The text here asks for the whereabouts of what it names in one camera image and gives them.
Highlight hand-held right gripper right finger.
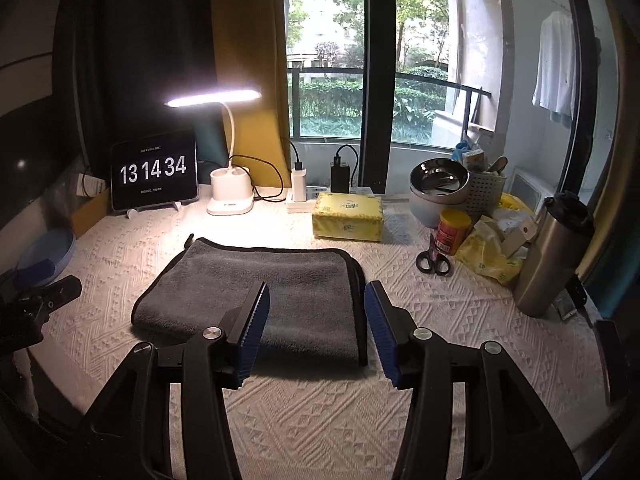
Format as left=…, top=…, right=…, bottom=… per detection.
left=364, top=281, right=582, bottom=480

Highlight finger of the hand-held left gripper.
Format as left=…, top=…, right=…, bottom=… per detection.
left=13, top=258, right=57, bottom=289
left=22, top=274, right=83, bottom=322

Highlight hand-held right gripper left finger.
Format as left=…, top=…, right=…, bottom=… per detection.
left=75, top=281, right=271, bottom=480

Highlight grey towel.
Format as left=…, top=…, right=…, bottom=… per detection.
left=131, top=237, right=370, bottom=367

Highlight blue bowl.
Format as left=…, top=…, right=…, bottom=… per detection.
left=15, top=227, right=77, bottom=282

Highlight black scissors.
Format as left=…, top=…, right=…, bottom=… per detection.
left=414, top=232, right=454, bottom=277

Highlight white textured tablecloth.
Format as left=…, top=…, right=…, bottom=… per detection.
left=0, top=184, right=626, bottom=480

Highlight white tablet stand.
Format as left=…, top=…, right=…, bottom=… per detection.
left=125, top=199, right=182, bottom=219

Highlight yellow tissue pack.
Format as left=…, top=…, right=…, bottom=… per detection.
left=311, top=191, right=385, bottom=242

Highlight red and yellow can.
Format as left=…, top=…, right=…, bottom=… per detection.
left=434, top=209, right=473, bottom=256

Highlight yellow plastic bag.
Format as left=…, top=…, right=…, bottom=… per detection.
left=454, top=192, right=540, bottom=287

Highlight grey pot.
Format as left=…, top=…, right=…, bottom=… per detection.
left=409, top=185, right=474, bottom=229

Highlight white power strip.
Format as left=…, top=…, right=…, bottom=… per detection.
left=285, top=185, right=386, bottom=214

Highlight white desk lamp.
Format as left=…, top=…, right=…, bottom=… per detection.
left=164, top=87, right=264, bottom=217

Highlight black tablet clock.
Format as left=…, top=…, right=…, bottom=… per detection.
left=109, top=129, right=200, bottom=212

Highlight black charger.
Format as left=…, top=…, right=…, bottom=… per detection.
left=329, top=160, right=354, bottom=194

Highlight steel bowl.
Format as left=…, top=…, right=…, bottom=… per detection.
left=409, top=157, right=471, bottom=197

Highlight small white box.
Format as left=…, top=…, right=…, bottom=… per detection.
left=501, top=220, right=539, bottom=259

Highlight grey perforated basket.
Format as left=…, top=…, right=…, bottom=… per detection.
left=465, top=169, right=509, bottom=222

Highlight stainless steel tumbler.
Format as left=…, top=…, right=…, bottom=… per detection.
left=512, top=190, right=596, bottom=317

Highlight white appliance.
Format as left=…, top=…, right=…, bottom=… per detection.
left=507, top=166, right=557, bottom=217

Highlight dark curtain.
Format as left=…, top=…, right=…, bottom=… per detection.
left=64, top=0, right=222, bottom=173

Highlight balcony railing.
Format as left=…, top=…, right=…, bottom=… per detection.
left=287, top=64, right=495, bottom=138

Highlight yellow curtain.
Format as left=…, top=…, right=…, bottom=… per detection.
left=209, top=0, right=294, bottom=198

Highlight white hanging shirt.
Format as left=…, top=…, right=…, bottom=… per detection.
left=531, top=10, right=577, bottom=129

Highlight white wall plug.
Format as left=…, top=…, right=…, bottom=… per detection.
left=76, top=172, right=107, bottom=199

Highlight black lamp cable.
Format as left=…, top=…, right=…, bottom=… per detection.
left=229, top=155, right=292, bottom=204

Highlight black charger cable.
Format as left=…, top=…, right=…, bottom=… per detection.
left=334, top=143, right=361, bottom=190

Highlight black window frame post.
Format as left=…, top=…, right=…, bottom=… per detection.
left=360, top=0, right=399, bottom=195

